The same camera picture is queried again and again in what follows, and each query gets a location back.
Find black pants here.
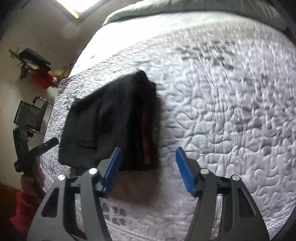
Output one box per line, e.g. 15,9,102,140
58,70,158,171

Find left operator hand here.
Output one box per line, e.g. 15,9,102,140
21,167,45,197

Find grey-green duvet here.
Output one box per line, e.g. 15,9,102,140
102,1,287,30

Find white quilted bed mattress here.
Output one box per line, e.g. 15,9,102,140
45,15,295,240

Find black office chair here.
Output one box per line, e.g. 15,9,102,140
14,95,52,138

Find red sleeve left forearm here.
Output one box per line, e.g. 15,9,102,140
10,189,41,239

